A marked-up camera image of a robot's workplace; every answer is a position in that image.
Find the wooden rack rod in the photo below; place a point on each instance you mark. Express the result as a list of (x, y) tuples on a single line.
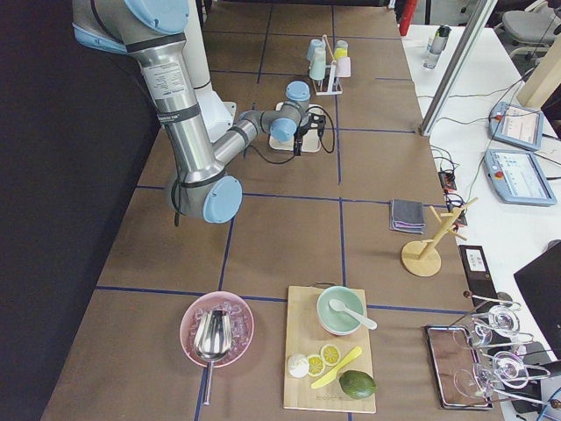
[(331, 61)]

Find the yellow cup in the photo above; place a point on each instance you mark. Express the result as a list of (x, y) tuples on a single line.
[(340, 53)]

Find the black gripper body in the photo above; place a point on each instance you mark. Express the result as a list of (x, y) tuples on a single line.
[(301, 132)]

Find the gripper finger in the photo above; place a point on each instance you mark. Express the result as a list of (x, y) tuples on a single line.
[(297, 146)]

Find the yellow plastic knife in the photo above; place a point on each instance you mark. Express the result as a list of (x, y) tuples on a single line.
[(332, 374)]

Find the teach pendant tablet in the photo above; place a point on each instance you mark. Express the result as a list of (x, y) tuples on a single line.
[(517, 178), (516, 126)]

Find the black glass tray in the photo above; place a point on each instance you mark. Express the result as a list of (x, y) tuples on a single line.
[(452, 362)]

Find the cream cup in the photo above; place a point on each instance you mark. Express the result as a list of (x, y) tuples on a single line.
[(319, 54)]

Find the light blue cup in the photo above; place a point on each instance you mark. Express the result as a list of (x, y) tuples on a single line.
[(313, 45)]

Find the wooden mug tree stand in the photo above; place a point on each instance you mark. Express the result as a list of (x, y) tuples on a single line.
[(420, 257)]

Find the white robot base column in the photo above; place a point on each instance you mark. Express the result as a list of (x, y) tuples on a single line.
[(218, 116)]

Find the green cup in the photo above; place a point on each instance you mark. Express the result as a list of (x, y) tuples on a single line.
[(317, 70)]

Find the far teach pendant tablet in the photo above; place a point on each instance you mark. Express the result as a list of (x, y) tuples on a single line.
[(516, 126)]

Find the clear water bottle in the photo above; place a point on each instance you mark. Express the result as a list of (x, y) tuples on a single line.
[(436, 46)]

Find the folded grey cloth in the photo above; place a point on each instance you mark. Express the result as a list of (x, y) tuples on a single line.
[(406, 216)]

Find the white wire cup rack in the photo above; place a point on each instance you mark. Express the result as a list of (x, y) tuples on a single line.
[(330, 85)]

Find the lemon slice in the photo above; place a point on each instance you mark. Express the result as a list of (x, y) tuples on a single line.
[(330, 354), (316, 365)]

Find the cream rabbit tray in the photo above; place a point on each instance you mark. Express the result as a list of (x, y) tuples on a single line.
[(310, 141)]

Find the green avocado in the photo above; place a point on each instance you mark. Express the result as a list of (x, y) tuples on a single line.
[(357, 384)]

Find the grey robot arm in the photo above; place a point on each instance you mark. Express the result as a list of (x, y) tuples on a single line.
[(153, 32)]

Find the near teach pendant tablet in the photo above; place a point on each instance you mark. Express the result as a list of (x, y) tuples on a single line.
[(517, 178)]

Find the white spoon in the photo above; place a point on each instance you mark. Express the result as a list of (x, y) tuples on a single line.
[(340, 306)]

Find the pink ice bowl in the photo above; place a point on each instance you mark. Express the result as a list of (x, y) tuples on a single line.
[(241, 322)]

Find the aluminium frame post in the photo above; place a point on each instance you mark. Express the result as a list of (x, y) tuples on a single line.
[(467, 42)]

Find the wooden cutting board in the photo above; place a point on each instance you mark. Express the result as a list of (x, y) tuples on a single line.
[(306, 335)]

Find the metal ice scoop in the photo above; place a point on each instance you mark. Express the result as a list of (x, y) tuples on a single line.
[(212, 342)]

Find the pink cup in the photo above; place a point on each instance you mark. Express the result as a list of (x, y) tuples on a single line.
[(344, 67)]

